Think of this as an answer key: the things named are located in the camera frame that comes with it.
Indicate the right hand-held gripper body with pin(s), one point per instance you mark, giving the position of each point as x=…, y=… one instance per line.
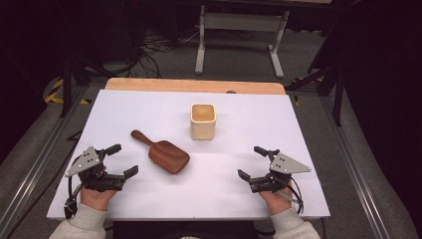
x=285, y=165

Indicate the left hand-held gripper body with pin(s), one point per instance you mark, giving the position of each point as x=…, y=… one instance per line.
x=87, y=161

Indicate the person's right hand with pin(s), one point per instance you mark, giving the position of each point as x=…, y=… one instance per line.
x=278, y=200

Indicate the person's left hand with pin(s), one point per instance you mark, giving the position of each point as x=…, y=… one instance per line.
x=96, y=199

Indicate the white table cover sheet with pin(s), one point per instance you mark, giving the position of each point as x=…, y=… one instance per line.
x=212, y=192

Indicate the brown wooden hairbrush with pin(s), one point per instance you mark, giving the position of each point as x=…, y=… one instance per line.
x=167, y=156

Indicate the beige square cup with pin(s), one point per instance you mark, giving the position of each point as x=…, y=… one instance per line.
x=203, y=127

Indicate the yellow black hazard tape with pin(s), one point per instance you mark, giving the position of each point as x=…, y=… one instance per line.
x=54, y=93

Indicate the black metal stand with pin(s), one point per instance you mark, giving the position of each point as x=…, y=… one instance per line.
x=337, y=96
x=68, y=83

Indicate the aluminium floor rail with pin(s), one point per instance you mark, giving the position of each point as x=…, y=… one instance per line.
x=36, y=166
x=355, y=172

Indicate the white metal table frame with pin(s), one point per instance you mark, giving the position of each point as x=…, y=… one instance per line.
x=239, y=22

